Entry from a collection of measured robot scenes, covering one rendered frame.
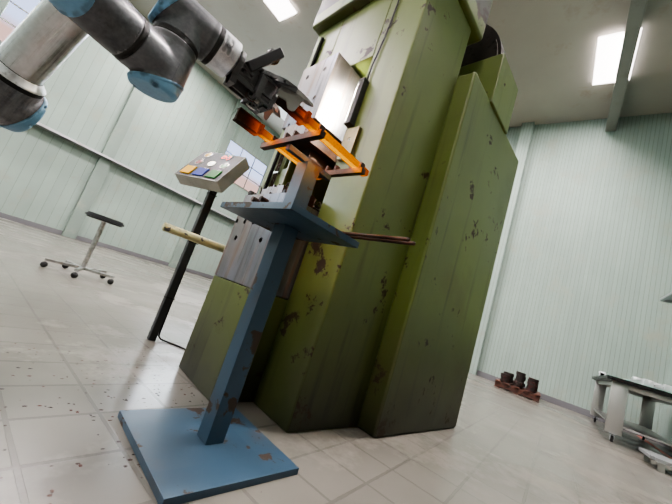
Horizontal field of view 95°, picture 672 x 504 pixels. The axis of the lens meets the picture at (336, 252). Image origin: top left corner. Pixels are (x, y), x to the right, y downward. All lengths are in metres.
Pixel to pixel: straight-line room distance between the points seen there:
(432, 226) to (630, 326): 7.26
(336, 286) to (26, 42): 1.19
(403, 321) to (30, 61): 1.59
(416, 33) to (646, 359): 7.74
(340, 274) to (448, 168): 0.85
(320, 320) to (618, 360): 7.68
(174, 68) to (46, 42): 0.59
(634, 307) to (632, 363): 1.10
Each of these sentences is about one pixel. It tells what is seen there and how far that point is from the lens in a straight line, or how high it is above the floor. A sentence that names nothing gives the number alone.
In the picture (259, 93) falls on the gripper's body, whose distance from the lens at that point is 0.86.
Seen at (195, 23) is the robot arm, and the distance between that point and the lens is 0.82.
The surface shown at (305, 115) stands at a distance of 0.96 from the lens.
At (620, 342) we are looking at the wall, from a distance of 8.58.
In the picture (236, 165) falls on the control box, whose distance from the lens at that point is 2.00.
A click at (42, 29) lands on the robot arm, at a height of 0.97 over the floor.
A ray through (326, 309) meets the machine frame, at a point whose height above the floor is 0.49.
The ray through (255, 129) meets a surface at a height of 0.98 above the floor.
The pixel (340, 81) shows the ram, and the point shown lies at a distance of 1.88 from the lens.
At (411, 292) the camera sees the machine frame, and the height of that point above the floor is 0.69.
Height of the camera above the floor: 0.51
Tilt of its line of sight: 9 degrees up
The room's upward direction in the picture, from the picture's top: 18 degrees clockwise
